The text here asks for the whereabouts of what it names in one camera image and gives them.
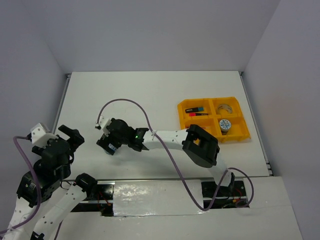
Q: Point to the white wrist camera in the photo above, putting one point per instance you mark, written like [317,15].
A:
[102,124]
[40,135]

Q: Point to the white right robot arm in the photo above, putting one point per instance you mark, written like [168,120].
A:
[199,145]

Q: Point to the silver tape roll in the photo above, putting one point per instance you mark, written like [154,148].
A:
[224,109]

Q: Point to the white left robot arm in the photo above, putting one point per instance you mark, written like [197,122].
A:
[29,221]

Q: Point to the yellow compartment tray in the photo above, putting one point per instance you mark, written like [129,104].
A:
[238,132]

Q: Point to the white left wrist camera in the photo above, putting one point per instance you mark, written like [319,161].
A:
[40,135]

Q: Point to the blue cap highlighter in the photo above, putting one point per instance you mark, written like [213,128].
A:
[194,109]

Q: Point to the pink cap highlighter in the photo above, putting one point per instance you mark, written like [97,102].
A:
[195,114]

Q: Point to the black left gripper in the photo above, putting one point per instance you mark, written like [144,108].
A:
[76,138]

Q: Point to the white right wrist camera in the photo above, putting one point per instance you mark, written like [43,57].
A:
[102,124]

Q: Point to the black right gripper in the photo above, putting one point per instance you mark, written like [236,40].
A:
[107,140]

